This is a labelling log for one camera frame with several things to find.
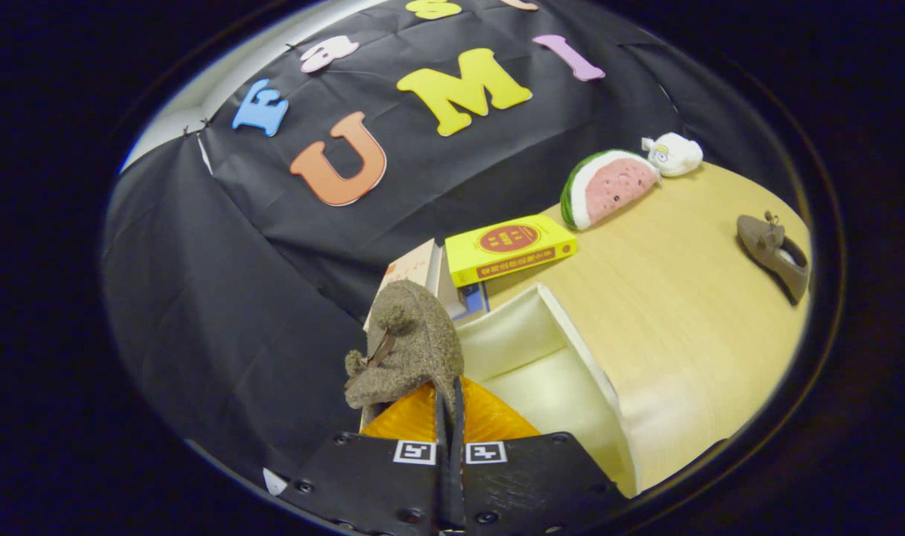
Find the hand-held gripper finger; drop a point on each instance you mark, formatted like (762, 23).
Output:
(458, 476)
(443, 476)

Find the beige fabric storage box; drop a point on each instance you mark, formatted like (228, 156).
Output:
(542, 387)

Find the brown fuzzy shoe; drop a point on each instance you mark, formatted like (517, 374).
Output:
(765, 242)
(415, 342)

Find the blue book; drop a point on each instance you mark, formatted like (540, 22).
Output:
(473, 301)

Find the beige book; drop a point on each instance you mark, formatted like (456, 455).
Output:
(415, 264)

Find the yellow book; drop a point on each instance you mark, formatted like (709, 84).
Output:
(504, 249)

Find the black backdrop cloth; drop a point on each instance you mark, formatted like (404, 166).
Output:
(199, 298)

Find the watermelon plush toy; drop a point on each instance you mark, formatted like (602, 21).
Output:
(609, 186)

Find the white plush toy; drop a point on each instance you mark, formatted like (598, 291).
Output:
(676, 155)

